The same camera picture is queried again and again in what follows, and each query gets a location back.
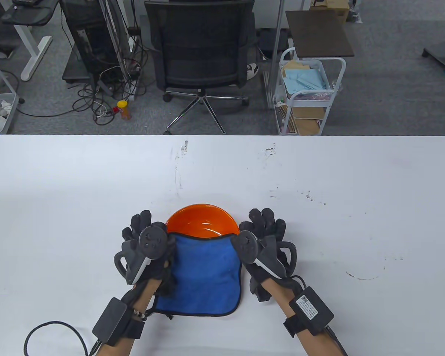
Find person's right hand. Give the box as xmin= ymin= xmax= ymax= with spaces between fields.
xmin=232 ymin=208 xmax=304 ymax=303

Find metal pole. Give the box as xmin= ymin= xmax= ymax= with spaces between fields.
xmin=268 ymin=0 xmax=287 ymax=109

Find light blue papers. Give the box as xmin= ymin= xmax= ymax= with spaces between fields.
xmin=284 ymin=69 xmax=329 ymax=95

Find black computer tower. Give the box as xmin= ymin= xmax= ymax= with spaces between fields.
xmin=61 ymin=0 xmax=129 ymax=84

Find black right glove cable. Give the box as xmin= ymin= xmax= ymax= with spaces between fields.
xmin=324 ymin=323 xmax=348 ymax=356

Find black mesh office chair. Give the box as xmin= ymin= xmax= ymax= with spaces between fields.
xmin=144 ymin=0 xmax=259 ymax=135

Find black grey hand controller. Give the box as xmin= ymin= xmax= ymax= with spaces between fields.
xmin=230 ymin=230 xmax=297 ymax=281
xmin=113 ymin=226 xmax=169 ymax=286

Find black grey right hand controller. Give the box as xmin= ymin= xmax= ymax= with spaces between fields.
xmin=230 ymin=230 xmax=297 ymax=281

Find black glove cable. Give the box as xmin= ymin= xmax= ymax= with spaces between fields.
xmin=24 ymin=321 xmax=101 ymax=356
xmin=324 ymin=323 xmax=348 ymax=356

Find dark brown side table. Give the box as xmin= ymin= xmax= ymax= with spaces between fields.
xmin=285 ymin=10 xmax=355 ymax=59

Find tangle of black cables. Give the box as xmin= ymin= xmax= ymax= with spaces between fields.
xmin=17 ymin=37 xmax=149 ymax=125

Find orange bowl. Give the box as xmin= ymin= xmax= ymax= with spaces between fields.
xmin=165 ymin=203 xmax=240 ymax=238

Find black labelled right wrist box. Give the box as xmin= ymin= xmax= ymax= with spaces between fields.
xmin=283 ymin=286 xmax=335 ymax=337

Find white wire rolling cart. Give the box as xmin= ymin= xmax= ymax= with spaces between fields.
xmin=274 ymin=47 xmax=346 ymax=136

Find person's left forearm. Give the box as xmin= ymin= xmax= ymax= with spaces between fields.
xmin=96 ymin=276 xmax=164 ymax=356

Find black grey left hand controller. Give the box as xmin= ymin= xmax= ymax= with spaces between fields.
xmin=113 ymin=226 xmax=169 ymax=286

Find white desk leg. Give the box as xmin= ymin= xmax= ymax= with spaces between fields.
xmin=12 ymin=25 xmax=53 ymax=81

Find person's left hand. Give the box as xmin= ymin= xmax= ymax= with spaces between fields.
xmin=115 ymin=210 xmax=177 ymax=298

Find blue hand towel black trim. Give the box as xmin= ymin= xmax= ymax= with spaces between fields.
xmin=148 ymin=233 xmax=243 ymax=318

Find black stand base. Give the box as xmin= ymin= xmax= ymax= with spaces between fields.
xmin=422 ymin=37 xmax=445 ymax=79

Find cardboard box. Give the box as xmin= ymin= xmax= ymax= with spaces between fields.
xmin=310 ymin=0 xmax=351 ymax=22

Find person's right forearm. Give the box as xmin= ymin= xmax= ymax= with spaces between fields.
xmin=261 ymin=278 xmax=347 ymax=356

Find black left glove cable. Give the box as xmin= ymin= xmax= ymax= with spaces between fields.
xmin=24 ymin=321 xmax=101 ymax=356

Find black left wrist box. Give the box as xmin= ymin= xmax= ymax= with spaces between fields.
xmin=92 ymin=297 xmax=145 ymax=347

